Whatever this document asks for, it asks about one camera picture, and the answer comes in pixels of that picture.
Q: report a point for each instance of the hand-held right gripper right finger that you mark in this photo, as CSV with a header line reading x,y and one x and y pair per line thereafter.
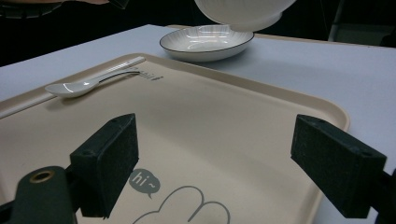
x,y
336,168

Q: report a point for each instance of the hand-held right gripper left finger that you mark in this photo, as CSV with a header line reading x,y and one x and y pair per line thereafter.
x,y
106,161

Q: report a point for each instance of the white ceramic spoon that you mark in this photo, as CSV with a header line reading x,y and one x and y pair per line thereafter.
x,y
71,90

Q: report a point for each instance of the white plate with dark rim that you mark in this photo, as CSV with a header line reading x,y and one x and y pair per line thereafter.
x,y
205,46

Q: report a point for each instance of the beige tray with rabbit print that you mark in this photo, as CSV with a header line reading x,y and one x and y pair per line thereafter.
x,y
202,124

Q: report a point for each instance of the white ribbed bowl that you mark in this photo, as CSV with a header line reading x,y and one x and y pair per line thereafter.
x,y
243,15

